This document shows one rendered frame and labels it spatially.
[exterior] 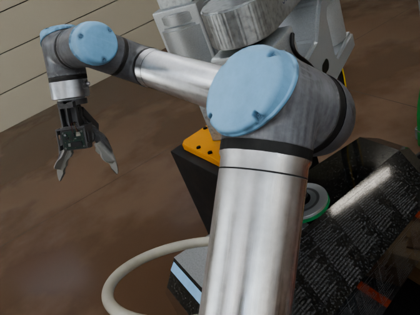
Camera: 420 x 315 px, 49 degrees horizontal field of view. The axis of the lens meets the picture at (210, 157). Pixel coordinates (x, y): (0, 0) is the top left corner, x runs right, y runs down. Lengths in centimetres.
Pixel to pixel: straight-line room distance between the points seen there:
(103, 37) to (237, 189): 59
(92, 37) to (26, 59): 639
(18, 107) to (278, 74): 707
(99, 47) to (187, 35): 130
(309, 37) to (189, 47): 71
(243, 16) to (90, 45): 53
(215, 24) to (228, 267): 98
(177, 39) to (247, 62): 177
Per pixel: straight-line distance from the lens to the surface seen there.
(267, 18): 142
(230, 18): 138
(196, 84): 86
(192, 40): 229
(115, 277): 130
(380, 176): 200
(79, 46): 101
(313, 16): 185
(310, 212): 177
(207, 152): 254
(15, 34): 735
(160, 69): 97
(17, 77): 742
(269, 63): 53
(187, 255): 188
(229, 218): 53
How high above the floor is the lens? 199
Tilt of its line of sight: 29 degrees down
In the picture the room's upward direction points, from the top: 22 degrees counter-clockwise
